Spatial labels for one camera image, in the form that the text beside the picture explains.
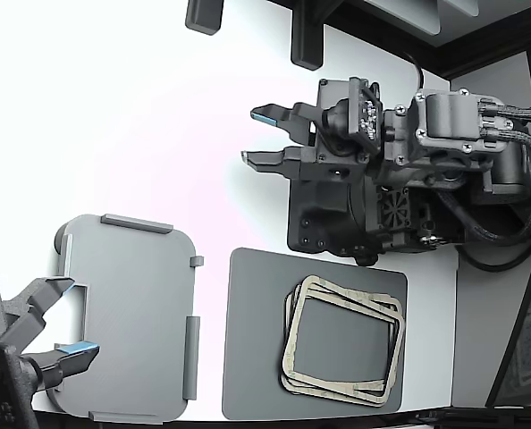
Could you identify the active gripper wrist camera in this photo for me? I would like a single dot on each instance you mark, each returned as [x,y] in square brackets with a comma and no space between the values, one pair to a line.
[364,116]

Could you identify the grey rectangular frame holder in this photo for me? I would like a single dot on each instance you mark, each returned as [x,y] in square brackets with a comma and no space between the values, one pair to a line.
[136,313]

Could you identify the idle gripper wrist camera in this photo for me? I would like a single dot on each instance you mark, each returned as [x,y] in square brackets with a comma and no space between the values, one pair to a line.
[2,389]

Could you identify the dark grey active gripper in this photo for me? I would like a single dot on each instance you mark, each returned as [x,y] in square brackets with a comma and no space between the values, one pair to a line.
[337,165]

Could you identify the black stand foot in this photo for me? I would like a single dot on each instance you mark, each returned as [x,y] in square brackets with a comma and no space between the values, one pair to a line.
[308,40]

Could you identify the dark grey stand foot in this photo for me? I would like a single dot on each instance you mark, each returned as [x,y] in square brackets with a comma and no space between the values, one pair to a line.
[203,15]

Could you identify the black enclosure frame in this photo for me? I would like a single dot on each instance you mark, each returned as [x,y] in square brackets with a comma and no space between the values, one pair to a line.
[449,53]

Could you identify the dark grey flat mat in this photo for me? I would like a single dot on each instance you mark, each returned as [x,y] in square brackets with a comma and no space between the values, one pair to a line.
[252,335]

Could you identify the beige taped rectangular frame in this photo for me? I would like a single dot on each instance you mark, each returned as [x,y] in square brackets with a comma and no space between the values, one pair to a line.
[337,399]
[337,286]
[332,378]

